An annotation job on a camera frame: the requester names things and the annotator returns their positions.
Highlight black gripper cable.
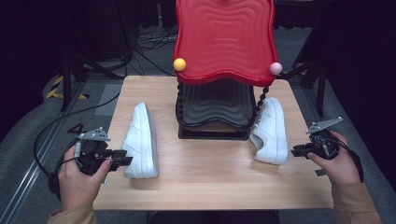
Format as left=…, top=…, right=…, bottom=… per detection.
left=313, top=132, right=365, bottom=184
left=47, top=138, right=82, bottom=201

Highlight red and black shoe rack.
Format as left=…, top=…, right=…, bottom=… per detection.
left=172, top=0, right=284, bottom=141

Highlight yellow ball knob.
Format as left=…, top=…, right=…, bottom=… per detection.
left=173, top=57, right=188, bottom=73

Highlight person's dark lap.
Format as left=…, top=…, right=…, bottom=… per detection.
left=148, top=210, right=280, bottom=224

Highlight yellow and black floor tape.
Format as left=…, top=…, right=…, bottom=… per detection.
left=45, top=75, right=90, bottom=101

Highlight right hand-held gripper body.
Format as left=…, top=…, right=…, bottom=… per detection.
left=305, top=116, right=344, bottom=161

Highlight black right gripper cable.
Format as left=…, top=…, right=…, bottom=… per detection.
left=313, top=132, right=365, bottom=184

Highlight metal floor rail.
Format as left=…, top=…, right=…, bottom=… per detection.
left=0, top=83, right=87, bottom=224

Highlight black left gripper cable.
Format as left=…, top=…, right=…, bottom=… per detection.
left=47, top=138, right=82, bottom=201

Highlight bundle of black floor cables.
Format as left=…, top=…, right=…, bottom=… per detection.
left=133, top=27, right=179, bottom=77

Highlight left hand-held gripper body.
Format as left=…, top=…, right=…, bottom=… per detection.
left=75, top=126, right=114, bottom=177

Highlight long black floor cable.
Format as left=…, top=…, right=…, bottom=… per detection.
left=33, top=91, right=121, bottom=180

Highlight black metal stand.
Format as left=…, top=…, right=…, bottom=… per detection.
left=281, top=18, right=329, bottom=119
left=59, top=50, right=126, bottom=112

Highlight white sneaker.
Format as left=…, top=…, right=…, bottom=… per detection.
left=120, top=102, right=160, bottom=180
left=249, top=96, right=290, bottom=166

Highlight person's left hand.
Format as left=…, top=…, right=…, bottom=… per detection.
left=57, top=144, right=113, bottom=213

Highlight person's right hand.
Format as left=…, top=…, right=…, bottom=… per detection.
left=306, top=130, right=362, bottom=188

